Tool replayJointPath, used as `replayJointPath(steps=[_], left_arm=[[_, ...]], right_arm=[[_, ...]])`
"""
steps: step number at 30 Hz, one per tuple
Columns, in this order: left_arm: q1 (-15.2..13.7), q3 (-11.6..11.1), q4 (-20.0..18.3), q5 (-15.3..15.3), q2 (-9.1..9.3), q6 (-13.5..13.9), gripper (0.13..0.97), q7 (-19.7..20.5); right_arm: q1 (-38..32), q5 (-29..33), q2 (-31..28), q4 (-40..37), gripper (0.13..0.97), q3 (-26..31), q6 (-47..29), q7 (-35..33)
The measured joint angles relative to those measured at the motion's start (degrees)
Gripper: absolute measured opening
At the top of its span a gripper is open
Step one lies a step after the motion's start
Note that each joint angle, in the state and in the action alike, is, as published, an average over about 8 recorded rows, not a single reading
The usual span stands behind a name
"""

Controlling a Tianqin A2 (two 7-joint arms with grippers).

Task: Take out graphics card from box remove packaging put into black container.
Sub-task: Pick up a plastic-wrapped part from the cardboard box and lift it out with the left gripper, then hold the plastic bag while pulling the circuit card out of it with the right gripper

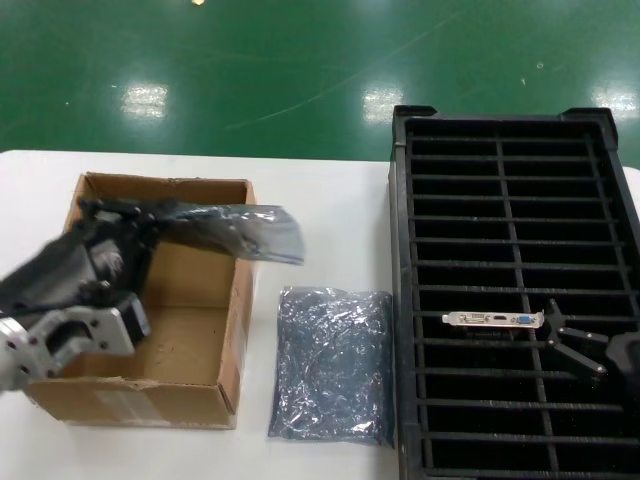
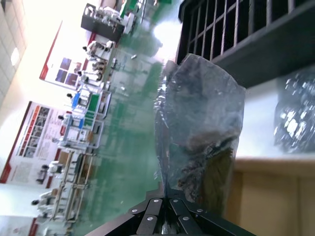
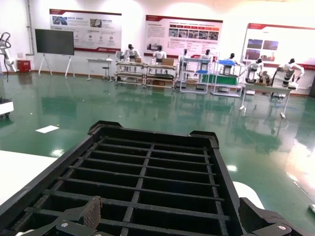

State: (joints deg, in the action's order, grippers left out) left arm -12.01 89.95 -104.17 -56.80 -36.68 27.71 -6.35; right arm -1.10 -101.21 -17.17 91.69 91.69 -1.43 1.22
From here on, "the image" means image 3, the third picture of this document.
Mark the black screen on stand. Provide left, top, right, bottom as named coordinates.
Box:
left=34, top=29, right=76, bottom=79

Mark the black stool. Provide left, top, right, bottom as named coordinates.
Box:
left=101, top=66, right=111, bottom=81

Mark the metal tube workbench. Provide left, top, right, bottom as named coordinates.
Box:
left=145, top=63, right=177, bottom=90
left=115, top=60, right=148, bottom=89

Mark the small white table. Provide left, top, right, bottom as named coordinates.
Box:
left=86, top=58, right=114, bottom=82

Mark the grey wall pipe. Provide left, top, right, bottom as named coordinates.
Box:
left=25, top=0, right=34, bottom=57

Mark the black slotted container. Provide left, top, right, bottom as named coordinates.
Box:
left=0, top=120, right=247, bottom=236

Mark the info poster with four photos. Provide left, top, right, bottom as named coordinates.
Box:
left=241, top=23, right=315, bottom=68

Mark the info poster with photo row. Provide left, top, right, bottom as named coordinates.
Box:
left=144, top=14, right=224, bottom=59

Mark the white shelf rack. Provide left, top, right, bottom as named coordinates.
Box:
left=179, top=57, right=213, bottom=94
left=210, top=59, right=244, bottom=98

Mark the long white table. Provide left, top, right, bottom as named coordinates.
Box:
left=239, top=82, right=300, bottom=119

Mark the info poster with round icons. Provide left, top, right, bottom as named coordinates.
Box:
left=49, top=9, right=123, bottom=54

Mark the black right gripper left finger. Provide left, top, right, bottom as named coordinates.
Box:
left=17, top=196, right=102, bottom=236

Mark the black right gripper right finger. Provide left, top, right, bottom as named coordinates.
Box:
left=238, top=197, right=311, bottom=236

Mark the white floor paper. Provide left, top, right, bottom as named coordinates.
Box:
left=35, top=125, right=60, bottom=134

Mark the red box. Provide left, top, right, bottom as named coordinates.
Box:
left=16, top=59, right=32, bottom=73

